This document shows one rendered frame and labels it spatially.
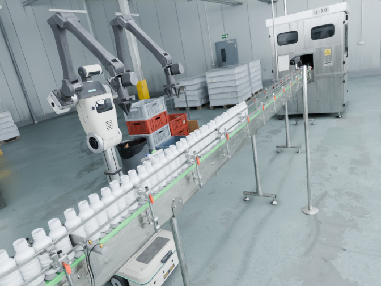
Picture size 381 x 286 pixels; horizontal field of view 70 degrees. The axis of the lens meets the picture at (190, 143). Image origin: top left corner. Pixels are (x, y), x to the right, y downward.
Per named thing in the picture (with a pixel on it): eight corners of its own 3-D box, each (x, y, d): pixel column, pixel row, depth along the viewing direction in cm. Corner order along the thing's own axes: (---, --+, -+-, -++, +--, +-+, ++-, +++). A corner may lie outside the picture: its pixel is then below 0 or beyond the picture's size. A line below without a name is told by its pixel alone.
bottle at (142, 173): (146, 199, 136) (139, 169, 131) (139, 196, 140) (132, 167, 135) (155, 194, 140) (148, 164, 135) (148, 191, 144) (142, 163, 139)
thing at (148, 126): (150, 134, 402) (147, 120, 396) (128, 135, 420) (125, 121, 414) (169, 122, 454) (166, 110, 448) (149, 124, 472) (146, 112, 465)
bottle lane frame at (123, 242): (77, 314, 99) (62, 275, 94) (57, 303, 106) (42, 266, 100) (298, 90, 449) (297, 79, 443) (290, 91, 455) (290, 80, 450)
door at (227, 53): (241, 88, 1187) (235, 38, 1125) (220, 90, 1240) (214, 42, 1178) (241, 88, 1194) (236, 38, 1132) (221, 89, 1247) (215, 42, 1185)
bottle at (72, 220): (84, 239, 111) (72, 205, 106) (91, 244, 107) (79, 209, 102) (71, 248, 107) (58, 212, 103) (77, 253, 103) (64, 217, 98)
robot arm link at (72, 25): (69, 19, 148) (51, 20, 139) (72, 10, 145) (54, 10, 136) (124, 73, 146) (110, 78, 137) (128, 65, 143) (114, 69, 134)
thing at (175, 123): (172, 134, 469) (169, 121, 463) (153, 134, 490) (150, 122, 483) (188, 123, 519) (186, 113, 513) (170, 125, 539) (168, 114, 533)
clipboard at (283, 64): (289, 70, 553) (288, 53, 544) (278, 71, 566) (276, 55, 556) (290, 70, 556) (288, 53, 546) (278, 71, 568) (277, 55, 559)
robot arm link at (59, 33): (58, 12, 149) (41, 13, 141) (75, 11, 144) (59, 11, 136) (76, 91, 169) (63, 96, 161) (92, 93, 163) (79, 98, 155)
